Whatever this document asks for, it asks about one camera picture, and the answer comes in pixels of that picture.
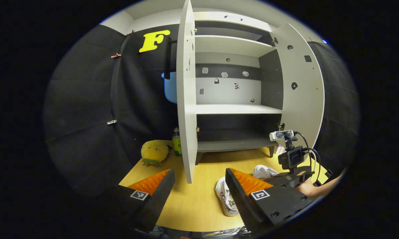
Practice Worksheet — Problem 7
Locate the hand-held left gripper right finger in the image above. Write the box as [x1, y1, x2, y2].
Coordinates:
[225, 168, 314, 234]

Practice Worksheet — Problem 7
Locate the black backdrop cloth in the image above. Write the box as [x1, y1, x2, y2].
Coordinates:
[43, 24, 187, 199]
[307, 40, 360, 175]

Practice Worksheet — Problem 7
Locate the yellow plush toy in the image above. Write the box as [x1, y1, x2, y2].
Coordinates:
[141, 139, 170, 167]

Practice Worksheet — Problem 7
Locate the black cable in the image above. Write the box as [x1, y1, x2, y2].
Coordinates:
[294, 131, 333, 187]

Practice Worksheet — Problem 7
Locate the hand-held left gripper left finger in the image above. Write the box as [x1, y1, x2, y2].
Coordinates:
[97, 168, 176, 233]

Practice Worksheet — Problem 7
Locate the white canvas shoe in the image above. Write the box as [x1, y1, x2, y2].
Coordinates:
[215, 176, 240, 216]
[253, 165, 280, 180]

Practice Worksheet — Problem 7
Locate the white shoe cabinet door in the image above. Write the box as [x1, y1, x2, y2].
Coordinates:
[164, 0, 199, 184]
[269, 23, 325, 150]

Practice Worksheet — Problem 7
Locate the green bottle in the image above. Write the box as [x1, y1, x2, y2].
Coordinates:
[172, 127, 183, 157]

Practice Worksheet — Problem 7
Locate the white shoe cabinet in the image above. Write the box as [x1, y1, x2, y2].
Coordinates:
[193, 12, 284, 166]

